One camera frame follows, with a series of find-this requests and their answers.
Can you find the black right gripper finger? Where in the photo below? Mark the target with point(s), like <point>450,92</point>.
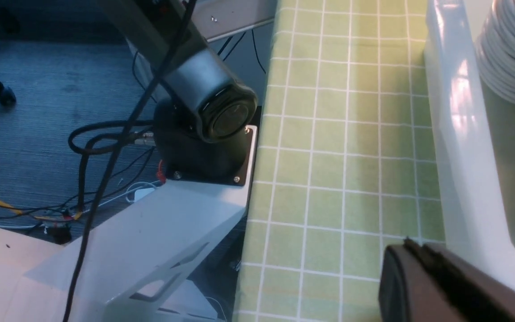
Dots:
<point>428,283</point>

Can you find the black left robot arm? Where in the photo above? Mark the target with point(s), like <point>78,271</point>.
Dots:
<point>199,123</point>

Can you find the large white plastic tub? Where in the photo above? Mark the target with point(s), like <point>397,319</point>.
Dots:
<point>474,133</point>

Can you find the green checkered tablecloth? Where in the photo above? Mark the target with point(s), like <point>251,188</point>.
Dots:
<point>345,164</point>

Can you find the stack of white dishes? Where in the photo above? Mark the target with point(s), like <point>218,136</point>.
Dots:
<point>495,49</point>

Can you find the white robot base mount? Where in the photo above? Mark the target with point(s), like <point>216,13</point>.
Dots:
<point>137,263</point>

